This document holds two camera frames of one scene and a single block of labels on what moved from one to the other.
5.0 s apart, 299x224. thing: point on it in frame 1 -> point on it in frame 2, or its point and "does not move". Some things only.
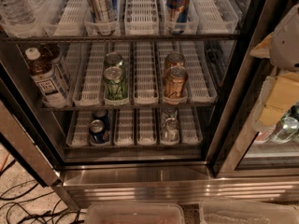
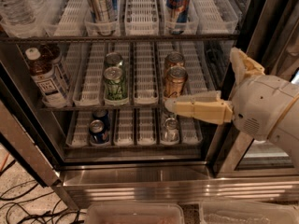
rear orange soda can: [174, 59] does not move
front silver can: [170, 132] does not move
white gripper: [286, 46] -> [260, 105]
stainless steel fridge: [144, 94] does not move
